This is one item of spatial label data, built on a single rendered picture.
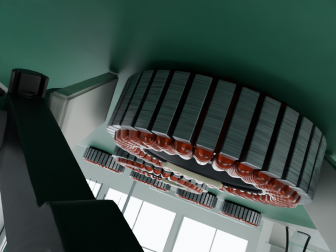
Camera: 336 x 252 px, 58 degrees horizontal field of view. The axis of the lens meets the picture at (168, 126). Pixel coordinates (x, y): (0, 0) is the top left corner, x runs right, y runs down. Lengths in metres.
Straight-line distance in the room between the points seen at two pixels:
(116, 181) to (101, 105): 6.42
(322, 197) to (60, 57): 0.17
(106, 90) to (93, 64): 0.03
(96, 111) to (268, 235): 0.86
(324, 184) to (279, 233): 0.81
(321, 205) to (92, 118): 0.12
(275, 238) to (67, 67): 0.85
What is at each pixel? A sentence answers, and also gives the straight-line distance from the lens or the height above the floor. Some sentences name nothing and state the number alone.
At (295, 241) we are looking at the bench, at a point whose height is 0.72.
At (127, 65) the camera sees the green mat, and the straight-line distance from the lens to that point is 0.16.
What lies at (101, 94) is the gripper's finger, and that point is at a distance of 0.16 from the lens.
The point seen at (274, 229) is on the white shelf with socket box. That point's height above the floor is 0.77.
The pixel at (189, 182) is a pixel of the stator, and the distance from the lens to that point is 0.29.
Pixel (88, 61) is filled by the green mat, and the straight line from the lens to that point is 0.18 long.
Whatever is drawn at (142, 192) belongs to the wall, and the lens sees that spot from 6.60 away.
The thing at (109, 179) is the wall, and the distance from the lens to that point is 6.58.
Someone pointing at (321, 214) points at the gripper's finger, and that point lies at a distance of 0.17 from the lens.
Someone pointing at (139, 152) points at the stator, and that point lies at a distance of 0.18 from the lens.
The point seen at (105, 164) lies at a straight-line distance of 0.76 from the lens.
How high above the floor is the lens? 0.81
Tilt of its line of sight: 13 degrees down
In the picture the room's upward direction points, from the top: 159 degrees counter-clockwise
